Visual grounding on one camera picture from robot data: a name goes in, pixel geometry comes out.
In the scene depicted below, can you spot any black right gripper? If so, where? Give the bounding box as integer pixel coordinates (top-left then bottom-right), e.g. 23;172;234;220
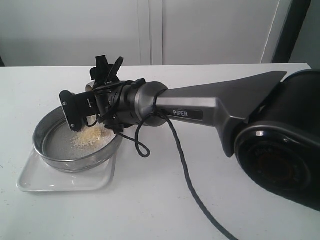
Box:
74;55;140;130

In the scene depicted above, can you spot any stainless steel cup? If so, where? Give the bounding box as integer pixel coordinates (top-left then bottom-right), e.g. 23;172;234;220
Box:
85;81;100;127

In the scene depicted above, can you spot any yellow grain powder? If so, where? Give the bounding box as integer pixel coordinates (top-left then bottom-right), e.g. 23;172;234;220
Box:
70;125;115;152

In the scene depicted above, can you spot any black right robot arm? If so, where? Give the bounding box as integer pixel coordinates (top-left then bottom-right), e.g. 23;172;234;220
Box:
78;55;320;210

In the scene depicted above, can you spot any round steel mesh sieve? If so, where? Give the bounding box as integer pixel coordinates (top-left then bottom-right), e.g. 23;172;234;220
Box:
33;107;123;173

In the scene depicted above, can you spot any white cabinet behind table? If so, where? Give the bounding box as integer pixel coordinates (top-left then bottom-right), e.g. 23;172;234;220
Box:
0;0;292;67

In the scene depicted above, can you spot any white rectangular tray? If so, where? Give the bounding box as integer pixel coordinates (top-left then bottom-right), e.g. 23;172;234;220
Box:
16;146;118;193

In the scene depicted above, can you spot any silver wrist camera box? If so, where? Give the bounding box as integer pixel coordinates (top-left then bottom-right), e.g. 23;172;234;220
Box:
59;90;87;132

